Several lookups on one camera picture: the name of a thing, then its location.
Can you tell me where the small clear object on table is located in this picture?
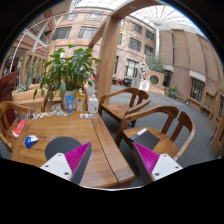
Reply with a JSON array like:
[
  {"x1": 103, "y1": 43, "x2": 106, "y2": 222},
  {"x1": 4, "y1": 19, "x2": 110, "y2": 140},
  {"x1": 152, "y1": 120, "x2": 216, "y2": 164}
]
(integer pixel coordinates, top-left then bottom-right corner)
[{"x1": 79, "y1": 114, "x2": 89, "y2": 119}]

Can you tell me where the wooden chair far right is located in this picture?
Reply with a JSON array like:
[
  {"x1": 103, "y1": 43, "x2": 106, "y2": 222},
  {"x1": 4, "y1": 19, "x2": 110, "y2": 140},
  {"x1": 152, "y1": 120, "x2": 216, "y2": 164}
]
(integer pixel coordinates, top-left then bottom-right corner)
[{"x1": 98, "y1": 87, "x2": 151, "y2": 122}]

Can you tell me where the green potted plant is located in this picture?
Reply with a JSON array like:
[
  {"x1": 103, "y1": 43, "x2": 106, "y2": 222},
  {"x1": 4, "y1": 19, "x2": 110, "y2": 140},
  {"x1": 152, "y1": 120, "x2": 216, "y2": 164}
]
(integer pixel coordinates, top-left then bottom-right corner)
[{"x1": 40, "y1": 48, "x2": 100, "y2": 111}]

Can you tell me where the wooden chair left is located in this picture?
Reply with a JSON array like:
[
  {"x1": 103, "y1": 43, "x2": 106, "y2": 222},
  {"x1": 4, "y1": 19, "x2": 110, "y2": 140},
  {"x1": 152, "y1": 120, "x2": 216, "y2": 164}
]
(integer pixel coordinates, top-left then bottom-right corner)
[{"x1": 0, "y1": 101, "x2": 33, "y2": 152}]

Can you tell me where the blue tube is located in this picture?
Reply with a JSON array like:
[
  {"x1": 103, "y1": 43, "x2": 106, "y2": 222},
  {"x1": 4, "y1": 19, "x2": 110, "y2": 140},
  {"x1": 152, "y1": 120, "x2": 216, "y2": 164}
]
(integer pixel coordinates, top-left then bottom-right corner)
[{"x1": 66, "y1": 95, "x2": 73, "y2": 114}]

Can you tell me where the wooden pillar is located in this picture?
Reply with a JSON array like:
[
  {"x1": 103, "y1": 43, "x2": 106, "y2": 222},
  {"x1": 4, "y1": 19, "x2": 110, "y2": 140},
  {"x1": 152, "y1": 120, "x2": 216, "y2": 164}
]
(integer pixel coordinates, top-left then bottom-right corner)
[{"x1": 95, "y1": 17, "x2": 121, "y2": 99}]

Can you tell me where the wooden chair near right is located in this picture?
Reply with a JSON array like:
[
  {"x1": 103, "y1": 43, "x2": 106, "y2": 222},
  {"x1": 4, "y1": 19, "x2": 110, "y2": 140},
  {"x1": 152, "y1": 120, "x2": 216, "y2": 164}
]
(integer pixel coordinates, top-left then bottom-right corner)
[{"x1": 115, "y1": 106, "x2": 196, "y2": 161}]

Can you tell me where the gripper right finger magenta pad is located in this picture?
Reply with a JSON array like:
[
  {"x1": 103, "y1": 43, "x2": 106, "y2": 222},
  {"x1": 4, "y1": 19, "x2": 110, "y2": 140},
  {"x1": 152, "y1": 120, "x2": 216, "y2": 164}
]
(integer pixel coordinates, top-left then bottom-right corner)
[{"x1": 132, "y1": 142, "x2": 184, "y2": 185}]

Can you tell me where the white pump dispenser bottle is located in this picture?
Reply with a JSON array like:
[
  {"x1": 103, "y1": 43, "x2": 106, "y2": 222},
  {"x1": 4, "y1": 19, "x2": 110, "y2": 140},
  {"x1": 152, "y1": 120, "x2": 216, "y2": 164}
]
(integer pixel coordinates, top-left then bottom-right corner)
[{"x1": 88, "y1": 91, "x2": 98, "y2": 114}]

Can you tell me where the dark grey notebook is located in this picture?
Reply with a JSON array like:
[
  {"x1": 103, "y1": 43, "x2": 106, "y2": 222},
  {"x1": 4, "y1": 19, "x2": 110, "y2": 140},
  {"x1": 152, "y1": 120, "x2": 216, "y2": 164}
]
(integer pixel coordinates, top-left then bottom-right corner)
[{"x1": 130, "y1": 128, "x2": 160, "y2": 150}]

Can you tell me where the round grey mouse pad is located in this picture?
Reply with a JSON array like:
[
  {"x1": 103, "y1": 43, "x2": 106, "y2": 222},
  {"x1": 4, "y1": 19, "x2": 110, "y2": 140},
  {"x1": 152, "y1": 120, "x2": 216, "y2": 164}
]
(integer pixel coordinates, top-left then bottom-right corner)
[{"x1": 45, "y1": 137, "x2": 81, "y2": 160}]

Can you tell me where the red white package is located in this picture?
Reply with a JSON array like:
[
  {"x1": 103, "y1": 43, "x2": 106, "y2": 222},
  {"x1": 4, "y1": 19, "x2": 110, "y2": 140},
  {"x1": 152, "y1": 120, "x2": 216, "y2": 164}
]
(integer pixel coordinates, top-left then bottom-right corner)
[{"x1": 12, "y1": 119, "x2": 27, "y2": 138}]

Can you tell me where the blue white computer mouse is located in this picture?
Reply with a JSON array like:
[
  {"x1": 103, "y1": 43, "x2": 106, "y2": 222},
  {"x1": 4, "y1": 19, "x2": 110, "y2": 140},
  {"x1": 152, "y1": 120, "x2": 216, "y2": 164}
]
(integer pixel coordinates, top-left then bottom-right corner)
[{"x1": 25, "y1": 135, "x2": 38, "y2": 148}]

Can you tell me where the wooden chair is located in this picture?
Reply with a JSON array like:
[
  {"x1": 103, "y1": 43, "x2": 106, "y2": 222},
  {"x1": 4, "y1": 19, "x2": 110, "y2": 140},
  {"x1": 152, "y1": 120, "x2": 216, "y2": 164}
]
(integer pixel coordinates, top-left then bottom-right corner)
[
  {"x1": 0, "y1": 101, "x2": 33, "y2": 152},
  {"x1": 115, "y1": 106, "x2": 196, "y2": 161},
  {"x1": 98, "y1": 87, "x2": 151, "y2": 122}
]

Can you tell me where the yellow liquid bottle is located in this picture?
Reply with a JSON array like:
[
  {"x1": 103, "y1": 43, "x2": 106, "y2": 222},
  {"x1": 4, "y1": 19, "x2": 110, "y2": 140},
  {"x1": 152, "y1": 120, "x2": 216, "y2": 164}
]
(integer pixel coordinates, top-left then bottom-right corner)
[{"x1": 76, "y1": 89, "x2": 85, "y2": 112}]

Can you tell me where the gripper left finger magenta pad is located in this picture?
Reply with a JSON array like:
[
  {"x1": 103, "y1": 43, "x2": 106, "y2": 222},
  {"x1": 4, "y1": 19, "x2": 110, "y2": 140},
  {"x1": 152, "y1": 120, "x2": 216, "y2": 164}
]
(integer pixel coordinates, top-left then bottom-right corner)
[{"x1": 39, "y1": 142, "x2": 93, "y2": 186}]

